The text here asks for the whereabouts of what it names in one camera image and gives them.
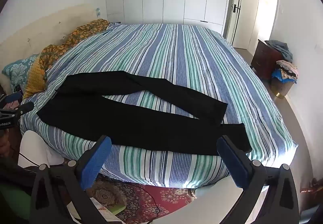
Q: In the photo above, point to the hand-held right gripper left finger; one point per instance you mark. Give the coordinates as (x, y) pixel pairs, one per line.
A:
(97, 160)

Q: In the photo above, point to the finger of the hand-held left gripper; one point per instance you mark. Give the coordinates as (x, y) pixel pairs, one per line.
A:
(23, 108)
(14, 97)

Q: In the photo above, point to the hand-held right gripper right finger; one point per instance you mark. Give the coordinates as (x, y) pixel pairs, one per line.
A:
(234, 163)

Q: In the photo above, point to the black pants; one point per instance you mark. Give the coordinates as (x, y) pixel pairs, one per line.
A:
(126, 117)

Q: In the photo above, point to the mustard yellow cushion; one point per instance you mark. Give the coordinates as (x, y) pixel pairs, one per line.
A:
(35, 80)

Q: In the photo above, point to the teal patterned pillow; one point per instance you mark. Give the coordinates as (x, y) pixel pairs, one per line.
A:
(17, 67)

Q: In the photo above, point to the white papers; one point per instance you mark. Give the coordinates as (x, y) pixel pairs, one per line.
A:
(101, 214)

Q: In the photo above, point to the green book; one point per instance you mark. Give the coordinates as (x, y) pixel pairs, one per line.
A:
(118, 210)

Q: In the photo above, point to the beige headboard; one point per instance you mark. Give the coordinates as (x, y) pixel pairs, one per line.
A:
(37, 27)

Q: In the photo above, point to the red patterned rug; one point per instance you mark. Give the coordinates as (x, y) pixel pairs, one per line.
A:
(161, 201)

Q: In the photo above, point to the orange floral blanket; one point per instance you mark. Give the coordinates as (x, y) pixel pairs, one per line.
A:
(75, 37)

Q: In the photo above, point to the round laundry basket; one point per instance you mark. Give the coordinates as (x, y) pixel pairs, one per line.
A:
(281, 90)

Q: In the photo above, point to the mixed colourful clothes pile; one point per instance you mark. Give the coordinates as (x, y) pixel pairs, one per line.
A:
(286, 71)

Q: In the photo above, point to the striped bed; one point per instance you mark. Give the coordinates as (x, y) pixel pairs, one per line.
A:
(176, 57)

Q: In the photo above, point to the blue-grey clothes heap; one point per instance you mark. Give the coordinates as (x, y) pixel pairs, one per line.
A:
(280, 48)

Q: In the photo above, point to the white door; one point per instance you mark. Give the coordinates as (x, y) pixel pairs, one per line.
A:
(242, 19)

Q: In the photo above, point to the wall socket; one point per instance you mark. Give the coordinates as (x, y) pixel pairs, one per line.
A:
(98, 11)

